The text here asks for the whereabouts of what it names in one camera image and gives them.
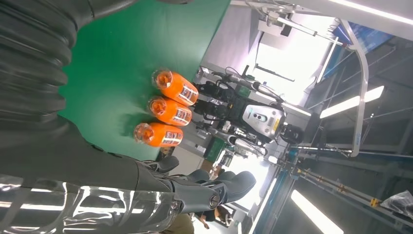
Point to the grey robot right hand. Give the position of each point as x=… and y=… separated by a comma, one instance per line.
x=80, y=168

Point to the orange juice bottle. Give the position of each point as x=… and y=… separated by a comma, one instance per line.
x=161, y=135
x=171, y=111
x=176, y=87

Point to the green table mat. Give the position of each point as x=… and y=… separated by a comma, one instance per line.
x=122, y=58

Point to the green plastic crate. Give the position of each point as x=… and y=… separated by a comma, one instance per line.
x=215, y=150

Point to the black and silver humanoid robot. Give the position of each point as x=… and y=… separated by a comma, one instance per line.
x=263, y=118

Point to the long ceiling light strip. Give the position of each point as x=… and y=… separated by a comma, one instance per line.
x=314, y=211
x=351, y=101

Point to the blue banner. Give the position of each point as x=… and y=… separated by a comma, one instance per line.
x=367, y=37

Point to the clear plastic bag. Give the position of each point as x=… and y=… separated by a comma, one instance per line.
x=400, y=203

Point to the white metal gantry frame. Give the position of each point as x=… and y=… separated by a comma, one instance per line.
x=363, y=97

